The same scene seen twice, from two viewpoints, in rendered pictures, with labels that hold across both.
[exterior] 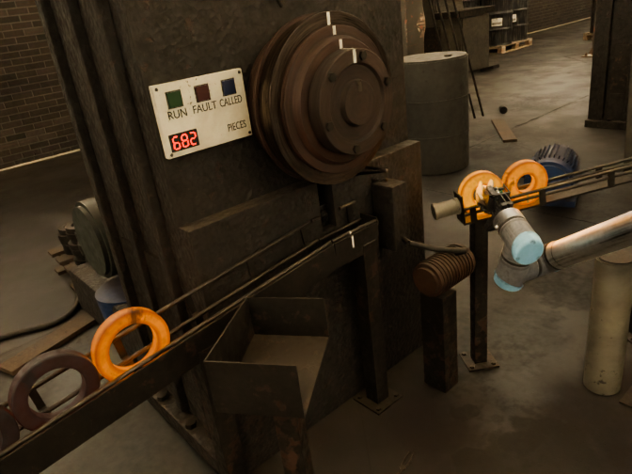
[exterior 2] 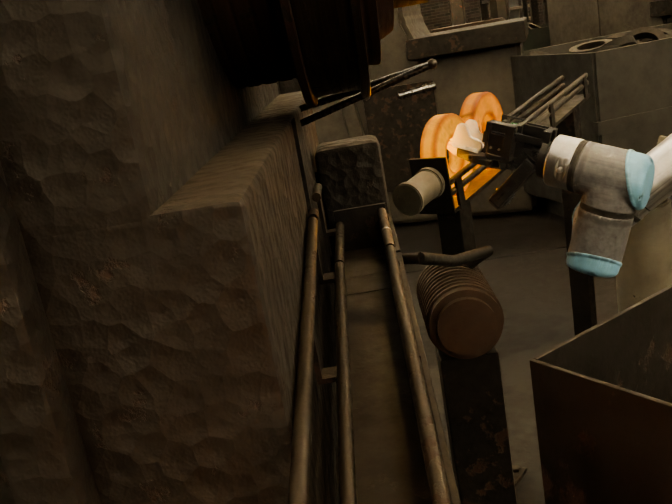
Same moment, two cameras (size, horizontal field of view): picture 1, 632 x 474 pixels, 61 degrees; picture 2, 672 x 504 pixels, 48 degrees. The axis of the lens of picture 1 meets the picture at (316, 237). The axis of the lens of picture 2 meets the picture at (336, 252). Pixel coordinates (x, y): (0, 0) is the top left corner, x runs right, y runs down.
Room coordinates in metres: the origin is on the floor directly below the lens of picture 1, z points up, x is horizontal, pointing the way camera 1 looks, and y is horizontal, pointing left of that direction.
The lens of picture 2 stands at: (0.96, 0.63, 0.96)
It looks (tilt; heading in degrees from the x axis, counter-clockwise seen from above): 16 degrees down; 312
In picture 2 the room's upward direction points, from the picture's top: 10 degrees counter-clockwise
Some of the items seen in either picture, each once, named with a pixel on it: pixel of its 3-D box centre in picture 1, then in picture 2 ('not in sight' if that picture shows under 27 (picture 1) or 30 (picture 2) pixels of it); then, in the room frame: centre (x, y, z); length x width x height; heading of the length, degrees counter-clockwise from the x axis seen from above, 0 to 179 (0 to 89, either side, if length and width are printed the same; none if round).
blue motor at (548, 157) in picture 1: (553, 173); not in sight; (3.28, -1.59, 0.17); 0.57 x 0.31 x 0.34; 149
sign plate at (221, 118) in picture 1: (204, 112); not in sight; (1.42, 0.24, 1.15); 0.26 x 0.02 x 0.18; 129
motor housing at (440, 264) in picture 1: (445, 318); (471, 406); (1.65, -0.43, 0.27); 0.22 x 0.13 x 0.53; 129
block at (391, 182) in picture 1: (389, 214); (356, 216); (1.71, -0.26, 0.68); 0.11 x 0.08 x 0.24; 39
